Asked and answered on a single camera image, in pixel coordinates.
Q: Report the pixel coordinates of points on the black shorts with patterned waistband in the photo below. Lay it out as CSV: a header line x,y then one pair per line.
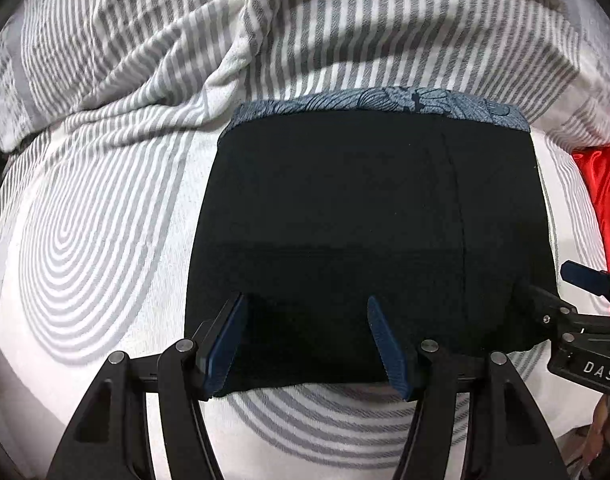
x,y
357,224

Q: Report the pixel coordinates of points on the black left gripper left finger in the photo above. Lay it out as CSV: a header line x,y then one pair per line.
x,y
108,437

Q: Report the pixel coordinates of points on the grey striped white blanket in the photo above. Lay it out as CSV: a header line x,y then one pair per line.
x,y
87,59

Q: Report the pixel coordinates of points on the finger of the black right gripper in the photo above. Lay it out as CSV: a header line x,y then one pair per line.
x,y
590,280
547,317

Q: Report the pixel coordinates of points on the person's right hand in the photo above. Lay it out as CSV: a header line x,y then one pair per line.
x,y
598,436

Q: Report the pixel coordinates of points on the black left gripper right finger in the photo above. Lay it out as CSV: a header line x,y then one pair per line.
x,y
507,436

